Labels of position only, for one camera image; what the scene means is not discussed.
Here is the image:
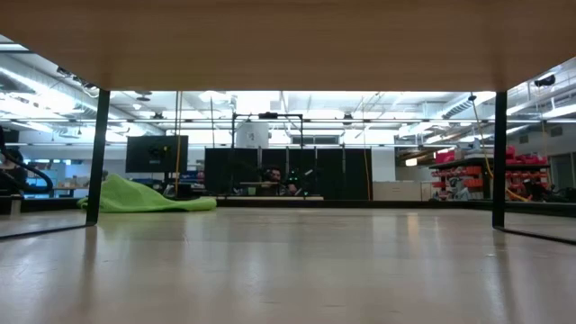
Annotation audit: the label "green microfiber cloth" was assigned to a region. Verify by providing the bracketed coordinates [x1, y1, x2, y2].
[76, 173, 218, 214]

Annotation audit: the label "white cylindrical tank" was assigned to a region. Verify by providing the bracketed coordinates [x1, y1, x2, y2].
[235, 121, 270, 149]

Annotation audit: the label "black table edge rail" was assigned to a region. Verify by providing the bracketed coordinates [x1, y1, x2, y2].
[0, 196, 576, 217]

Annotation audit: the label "person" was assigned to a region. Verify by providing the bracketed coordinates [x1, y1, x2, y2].
[258, 166, 299, 197]

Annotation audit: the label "black computer monitor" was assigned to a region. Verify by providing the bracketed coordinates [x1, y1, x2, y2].
[125, 135, 190, 174]

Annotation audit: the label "storage rack with red bins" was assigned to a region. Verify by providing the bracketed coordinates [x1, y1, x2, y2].
[429, 144, 551, 203]

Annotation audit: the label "black metal frame rig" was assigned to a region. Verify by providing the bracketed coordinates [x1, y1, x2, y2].
[230, 112, 305, 149]

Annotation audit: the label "black partition panels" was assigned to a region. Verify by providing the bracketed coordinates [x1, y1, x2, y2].
[204, 147, 374, 202]

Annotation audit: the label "black corrugated hose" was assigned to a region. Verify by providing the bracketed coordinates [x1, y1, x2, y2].
[0, 125, 55, 195]

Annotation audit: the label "beige low cabinet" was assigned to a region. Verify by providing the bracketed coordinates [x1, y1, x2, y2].
[372, 180, 431, 202]

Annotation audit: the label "wooden shelf with black legs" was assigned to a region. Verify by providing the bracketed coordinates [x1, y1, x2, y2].
[0, 0, 576, 247]

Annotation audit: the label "yellow hanging strap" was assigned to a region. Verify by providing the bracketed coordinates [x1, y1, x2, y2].
[174, 92, 184, 197]

